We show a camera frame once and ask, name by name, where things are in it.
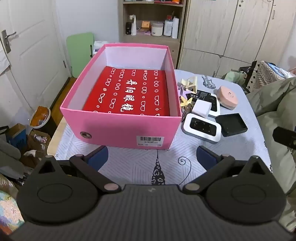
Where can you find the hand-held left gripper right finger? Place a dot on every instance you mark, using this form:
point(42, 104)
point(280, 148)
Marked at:
point(205, 155)

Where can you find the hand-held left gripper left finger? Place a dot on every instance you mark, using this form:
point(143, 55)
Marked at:
point(99, 155)

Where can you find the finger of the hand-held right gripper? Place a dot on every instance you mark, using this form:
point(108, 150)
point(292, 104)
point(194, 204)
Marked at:
point(285, 138)

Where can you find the pink cardboard box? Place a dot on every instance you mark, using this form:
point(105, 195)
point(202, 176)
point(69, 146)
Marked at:
point(111, 129)

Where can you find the white pocket wifi router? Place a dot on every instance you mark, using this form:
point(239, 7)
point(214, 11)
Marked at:
point(201, 127)
point(215, 104)

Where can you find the black rectangular case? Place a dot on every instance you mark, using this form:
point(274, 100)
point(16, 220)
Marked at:
point(232, 125)

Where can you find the pink round case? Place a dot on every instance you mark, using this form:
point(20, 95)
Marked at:
point(227, 95)

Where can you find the olive green duvet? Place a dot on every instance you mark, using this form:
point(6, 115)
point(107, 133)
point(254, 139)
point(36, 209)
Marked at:
point(277, 104)

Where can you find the patterned white bed sheet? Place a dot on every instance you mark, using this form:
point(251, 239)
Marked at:
point(138, 166)

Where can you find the bunch of metal keys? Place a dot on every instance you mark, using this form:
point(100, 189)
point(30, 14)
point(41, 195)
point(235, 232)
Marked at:
point(186, 112)

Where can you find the white charger cube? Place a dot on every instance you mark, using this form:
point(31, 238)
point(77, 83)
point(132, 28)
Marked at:
point(201, 107)

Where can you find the yellow starfish hair clip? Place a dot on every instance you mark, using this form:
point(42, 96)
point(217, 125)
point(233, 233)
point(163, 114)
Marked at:
point(186, 102)

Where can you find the black card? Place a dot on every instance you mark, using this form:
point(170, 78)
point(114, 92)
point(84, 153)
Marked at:
point(202, 95)

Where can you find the brown cardboard box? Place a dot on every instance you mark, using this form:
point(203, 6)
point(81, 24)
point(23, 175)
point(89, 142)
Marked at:
point(34, 143)

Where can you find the patterned bag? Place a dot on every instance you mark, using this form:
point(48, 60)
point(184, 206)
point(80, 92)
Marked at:
point(268, 74)

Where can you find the red printed cloth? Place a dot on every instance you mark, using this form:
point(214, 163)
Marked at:
point(129, 92)

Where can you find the black chair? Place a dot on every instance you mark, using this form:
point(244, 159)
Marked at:
point(251, 76)

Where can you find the orange bag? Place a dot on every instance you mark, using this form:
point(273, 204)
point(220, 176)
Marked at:
point(40, 115)

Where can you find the cream phone stand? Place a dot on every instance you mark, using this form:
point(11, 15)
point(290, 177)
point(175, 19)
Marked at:
point(190, 83)

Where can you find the cardboard box with blue print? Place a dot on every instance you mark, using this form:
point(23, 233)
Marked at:
point(16, 136)

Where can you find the grey bag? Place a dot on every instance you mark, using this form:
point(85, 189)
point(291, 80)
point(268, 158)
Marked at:
point(10, 157)

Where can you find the green folding board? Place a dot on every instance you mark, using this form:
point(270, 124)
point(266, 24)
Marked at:
point(78, 53)

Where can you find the colourful quilt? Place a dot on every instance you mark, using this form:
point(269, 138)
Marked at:
point(9, 208)

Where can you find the white tissue pack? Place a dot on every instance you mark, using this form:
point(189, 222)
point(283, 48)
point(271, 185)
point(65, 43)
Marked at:
point(98, 46)

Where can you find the wooden wardrobe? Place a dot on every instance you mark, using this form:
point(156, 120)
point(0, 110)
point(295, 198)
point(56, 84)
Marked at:
point(231, 27)

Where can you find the wooden bookshelf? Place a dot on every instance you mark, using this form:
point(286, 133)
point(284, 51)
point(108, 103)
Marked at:
point(148, 39)

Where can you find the black bottle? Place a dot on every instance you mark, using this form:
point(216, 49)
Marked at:
point(128, 28)

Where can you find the tall white bottle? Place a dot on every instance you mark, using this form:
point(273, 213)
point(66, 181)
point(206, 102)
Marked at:
point(175, 27)

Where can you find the white tube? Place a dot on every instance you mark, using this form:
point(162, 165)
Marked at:
point(133, 27)

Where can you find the clear bottle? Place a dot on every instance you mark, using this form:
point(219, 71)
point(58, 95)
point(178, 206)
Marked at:
point(167, 27)

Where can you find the white jar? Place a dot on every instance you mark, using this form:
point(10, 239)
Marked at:
point(157, 29)

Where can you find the white door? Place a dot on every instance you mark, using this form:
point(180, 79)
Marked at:
point(34, 34)

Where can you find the orange box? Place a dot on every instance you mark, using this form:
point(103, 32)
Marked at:
point(146, 24)

